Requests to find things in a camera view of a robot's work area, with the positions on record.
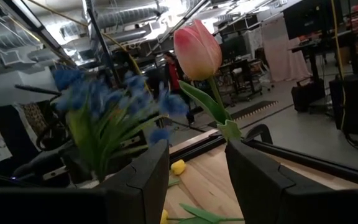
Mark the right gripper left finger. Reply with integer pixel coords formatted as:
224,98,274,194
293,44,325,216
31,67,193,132
94,139,170,224

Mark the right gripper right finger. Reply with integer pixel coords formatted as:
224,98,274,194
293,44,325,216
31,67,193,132
224,139,354,224

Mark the yellow artificial tulip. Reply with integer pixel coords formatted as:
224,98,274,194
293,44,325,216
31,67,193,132
166,159,187,188
160,203,245,224

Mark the blue artificial flower bunch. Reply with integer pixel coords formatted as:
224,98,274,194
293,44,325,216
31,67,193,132
53,67,190,184

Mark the pink artificial tulip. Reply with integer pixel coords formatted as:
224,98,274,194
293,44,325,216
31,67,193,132
173,19,244,142

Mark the black floor mat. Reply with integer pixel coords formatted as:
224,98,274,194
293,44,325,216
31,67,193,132
228,100,279,123

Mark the small black case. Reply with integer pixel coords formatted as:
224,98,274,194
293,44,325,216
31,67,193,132
290,77,326,113

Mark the black work cart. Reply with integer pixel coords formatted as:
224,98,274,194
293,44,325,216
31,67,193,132
219,57,264,101

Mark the person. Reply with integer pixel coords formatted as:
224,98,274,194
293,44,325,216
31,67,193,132
162,51,196,125

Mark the white hanging cloth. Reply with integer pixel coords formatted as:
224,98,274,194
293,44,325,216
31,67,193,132
261,17,311,83

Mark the black monitor screen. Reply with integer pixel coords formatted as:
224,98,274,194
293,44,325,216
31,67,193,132
283,0,344,40

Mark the thick black cable loop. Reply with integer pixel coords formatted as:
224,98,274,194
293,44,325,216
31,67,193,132
244,123,273,144

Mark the hanging yellow cable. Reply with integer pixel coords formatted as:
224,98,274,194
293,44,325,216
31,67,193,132
330,0,347,130

